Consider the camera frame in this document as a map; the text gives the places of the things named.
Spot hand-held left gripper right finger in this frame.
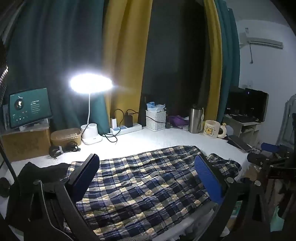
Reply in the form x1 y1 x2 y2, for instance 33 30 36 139
195 153 272 241

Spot white air conditioner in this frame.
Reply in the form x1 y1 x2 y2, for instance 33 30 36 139
239 37 284 49

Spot white mug with bear print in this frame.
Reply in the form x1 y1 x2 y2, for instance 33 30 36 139
203 120 221 139

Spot grey folded rack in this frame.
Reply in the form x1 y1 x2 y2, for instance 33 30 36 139
276 94 296 146

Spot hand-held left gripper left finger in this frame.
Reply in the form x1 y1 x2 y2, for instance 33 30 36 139
7 153 100 241

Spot black cloth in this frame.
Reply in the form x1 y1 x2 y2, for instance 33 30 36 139
6 162 70 232

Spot brown lidded container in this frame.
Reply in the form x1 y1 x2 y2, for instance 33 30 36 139
50 128 82 147

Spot black round object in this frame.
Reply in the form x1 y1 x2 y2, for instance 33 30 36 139
0 177 11 197

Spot blue plastic packets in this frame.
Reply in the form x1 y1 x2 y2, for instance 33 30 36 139
147 101 166 112

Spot black charger cable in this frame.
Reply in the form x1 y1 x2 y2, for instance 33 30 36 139
102 109 125 143

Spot teal curtain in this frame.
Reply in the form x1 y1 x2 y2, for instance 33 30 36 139
215 0 241 116
7 0 110 135

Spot tablet with teal screen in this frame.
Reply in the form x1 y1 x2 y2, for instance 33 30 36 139
9 88 53 129

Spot grey side desk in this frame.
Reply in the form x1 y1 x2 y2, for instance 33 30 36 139
223 115 263 149

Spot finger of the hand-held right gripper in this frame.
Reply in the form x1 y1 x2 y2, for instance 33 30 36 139
261 143 292 154
247 153 281 165

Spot white power strip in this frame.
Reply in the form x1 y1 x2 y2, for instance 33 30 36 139
110 123 142 135

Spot white slotted basket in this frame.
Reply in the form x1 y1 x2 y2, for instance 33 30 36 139
146 110 167 132

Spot white desk lamp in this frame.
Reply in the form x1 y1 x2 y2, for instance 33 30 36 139
70 74 114 145

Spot plaid pants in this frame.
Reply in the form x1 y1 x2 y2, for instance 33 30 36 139
63 146 242 237

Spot black cable bundle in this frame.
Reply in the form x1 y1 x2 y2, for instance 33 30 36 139
49 141 81 159

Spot black monitor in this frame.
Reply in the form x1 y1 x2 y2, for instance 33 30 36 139
225 87 269 123

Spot cardboard box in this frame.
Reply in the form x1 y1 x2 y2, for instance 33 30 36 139
1 127 52 163

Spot steel thermos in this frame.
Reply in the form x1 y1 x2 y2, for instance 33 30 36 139
189 105 205 133

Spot purple cloth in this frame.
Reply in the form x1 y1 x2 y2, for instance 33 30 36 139
167 115 190 128

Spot tablet stand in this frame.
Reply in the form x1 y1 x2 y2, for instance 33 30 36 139
17 118 50 132

